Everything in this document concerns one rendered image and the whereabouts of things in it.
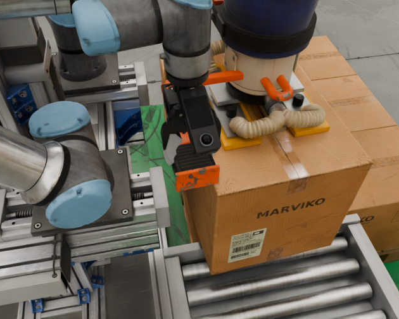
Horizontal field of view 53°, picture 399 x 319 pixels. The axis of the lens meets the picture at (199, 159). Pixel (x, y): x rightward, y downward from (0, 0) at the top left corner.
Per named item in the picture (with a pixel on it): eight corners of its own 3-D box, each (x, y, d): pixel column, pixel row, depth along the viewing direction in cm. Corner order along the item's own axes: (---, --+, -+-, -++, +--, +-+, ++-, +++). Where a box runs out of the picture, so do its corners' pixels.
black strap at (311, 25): (330, 45, 90) (335, 30, 87) (234, 60, 86) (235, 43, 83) (289, 0, 105) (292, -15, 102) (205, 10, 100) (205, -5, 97)
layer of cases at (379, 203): (411, 244, 185) (451, 192, 155) (202, 285, 171) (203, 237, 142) (311, 89, 264) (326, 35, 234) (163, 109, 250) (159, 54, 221)
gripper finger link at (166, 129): (178, 145, 76) (192, 110, 71) (180, 152, 75) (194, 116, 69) (154, 143, 74) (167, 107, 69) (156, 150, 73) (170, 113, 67)
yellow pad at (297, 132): (329, 131, 104) (334, 117, 100) (294, 138, 102) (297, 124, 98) (278, 59, 126) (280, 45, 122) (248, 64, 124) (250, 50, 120)
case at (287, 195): (330, 245, 126) (373, 162, 97) (211, 276, 119) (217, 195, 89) (261, 122, 165) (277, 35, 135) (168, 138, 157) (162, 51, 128)
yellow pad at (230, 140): (261, 144, 100) (264, 130, 97) (223, 152, 98) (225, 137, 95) (221, 68, 122) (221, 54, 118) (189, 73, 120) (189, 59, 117)
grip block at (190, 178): (218, 183, 78) (220, 166, 74) (176, 192, 76) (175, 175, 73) (207, 153, 84) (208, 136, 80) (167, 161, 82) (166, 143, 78)
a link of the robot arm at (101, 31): (75, 31, 61) (144, 18, 64) (88, 70, 54) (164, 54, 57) (63, -20, 56) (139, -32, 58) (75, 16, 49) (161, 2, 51)
